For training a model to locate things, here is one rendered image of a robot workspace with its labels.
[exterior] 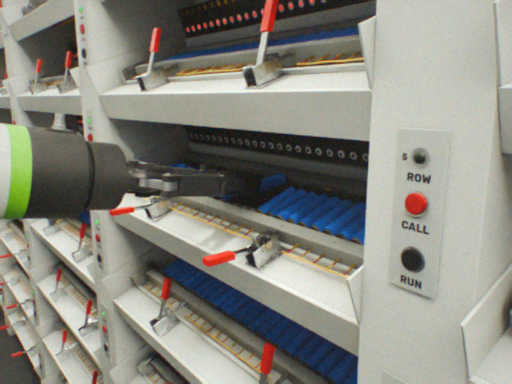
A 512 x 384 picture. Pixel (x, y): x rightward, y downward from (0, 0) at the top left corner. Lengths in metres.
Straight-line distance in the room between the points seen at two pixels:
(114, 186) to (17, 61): 1.10
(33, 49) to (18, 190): 1.14
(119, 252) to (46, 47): 0.84
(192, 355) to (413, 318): 0.44
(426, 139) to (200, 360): 0.50
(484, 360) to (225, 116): 0.35
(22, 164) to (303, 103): 0.26
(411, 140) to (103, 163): 0.30
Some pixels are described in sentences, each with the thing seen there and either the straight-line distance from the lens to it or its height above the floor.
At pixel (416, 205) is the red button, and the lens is 0.34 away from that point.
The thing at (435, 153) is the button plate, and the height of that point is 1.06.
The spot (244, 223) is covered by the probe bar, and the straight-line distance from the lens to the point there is 0.59.
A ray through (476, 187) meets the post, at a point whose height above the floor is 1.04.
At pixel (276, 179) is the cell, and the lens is 0.65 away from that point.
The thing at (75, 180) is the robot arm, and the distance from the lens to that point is 0.47.
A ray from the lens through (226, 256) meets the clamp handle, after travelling 0.49.
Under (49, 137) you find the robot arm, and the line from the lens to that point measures 0.48.
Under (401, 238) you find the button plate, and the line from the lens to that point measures 0.36.
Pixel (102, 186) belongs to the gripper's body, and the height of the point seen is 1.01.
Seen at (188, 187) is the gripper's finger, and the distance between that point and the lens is 0.51.
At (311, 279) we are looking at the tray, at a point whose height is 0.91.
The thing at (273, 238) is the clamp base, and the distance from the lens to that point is 0.52.
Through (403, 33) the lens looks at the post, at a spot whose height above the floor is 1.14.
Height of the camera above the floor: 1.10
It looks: 12 degrees down
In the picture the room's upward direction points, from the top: straight up
